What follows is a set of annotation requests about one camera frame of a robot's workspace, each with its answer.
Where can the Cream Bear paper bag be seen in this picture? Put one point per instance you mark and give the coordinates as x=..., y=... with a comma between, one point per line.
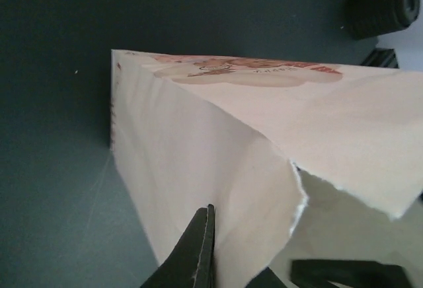
x=292, y=159

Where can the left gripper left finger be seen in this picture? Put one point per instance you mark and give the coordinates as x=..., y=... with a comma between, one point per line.
x=191, y=263

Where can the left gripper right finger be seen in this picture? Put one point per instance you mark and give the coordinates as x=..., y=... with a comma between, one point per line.
x=350, y=273

